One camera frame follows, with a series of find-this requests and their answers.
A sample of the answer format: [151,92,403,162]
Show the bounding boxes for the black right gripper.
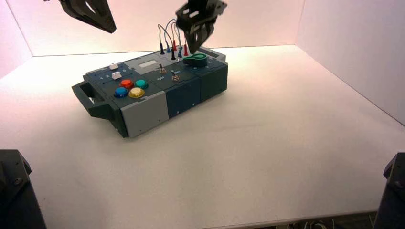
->
[175,0,228,54]

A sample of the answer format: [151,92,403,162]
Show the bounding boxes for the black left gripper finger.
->
[87,0,117,31]
[59,0,117,34]

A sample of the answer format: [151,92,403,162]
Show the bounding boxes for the green pointer knob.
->
[182,53,208,68]

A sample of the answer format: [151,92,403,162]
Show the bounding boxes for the yellow round push button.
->
[128,87,146,99]

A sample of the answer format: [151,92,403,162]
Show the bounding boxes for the navy and grey control box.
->
[72,46,229,138]

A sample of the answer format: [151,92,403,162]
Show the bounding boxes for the red jumper cable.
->
[171,22,189,58]

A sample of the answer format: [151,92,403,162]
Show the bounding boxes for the blue jumper cable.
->
[164,19,183,58]

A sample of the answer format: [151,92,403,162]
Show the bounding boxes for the black jumper cable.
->
[157,23,177,61]

